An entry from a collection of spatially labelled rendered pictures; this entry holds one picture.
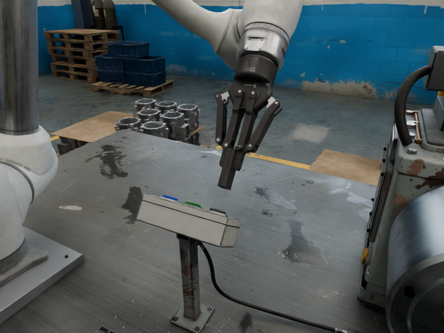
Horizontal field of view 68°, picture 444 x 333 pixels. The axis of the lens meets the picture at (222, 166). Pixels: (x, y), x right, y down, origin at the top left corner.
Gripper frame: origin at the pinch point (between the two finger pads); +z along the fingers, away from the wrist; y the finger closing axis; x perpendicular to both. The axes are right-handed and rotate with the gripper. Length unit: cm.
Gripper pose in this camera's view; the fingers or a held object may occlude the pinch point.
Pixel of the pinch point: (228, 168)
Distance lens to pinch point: 58.1
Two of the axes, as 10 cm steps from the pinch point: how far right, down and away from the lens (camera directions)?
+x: 3.5, 2.3, 9.1
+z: -2.7, 9.5, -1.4
